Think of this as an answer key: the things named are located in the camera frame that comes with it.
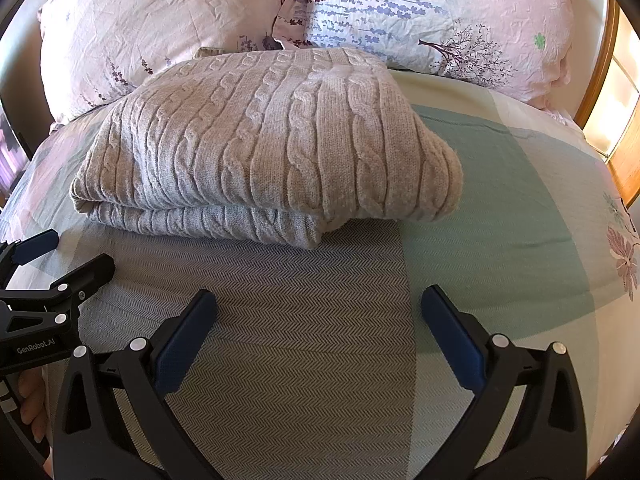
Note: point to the pink and white floral pillow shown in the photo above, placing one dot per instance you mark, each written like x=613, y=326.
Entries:
x=425, y=15

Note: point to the wooden headboard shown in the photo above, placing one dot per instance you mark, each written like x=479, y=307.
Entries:
x=625, y=160

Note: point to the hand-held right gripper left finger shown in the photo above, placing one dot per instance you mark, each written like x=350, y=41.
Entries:
x=182, y=347

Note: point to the person's left hand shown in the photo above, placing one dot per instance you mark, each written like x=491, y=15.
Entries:
x=32, y=400

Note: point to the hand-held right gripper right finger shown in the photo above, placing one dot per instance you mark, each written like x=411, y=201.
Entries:
x=452, y=340

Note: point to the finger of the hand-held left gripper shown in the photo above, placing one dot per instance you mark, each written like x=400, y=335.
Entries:
x=37, y=246
x=90, y=271

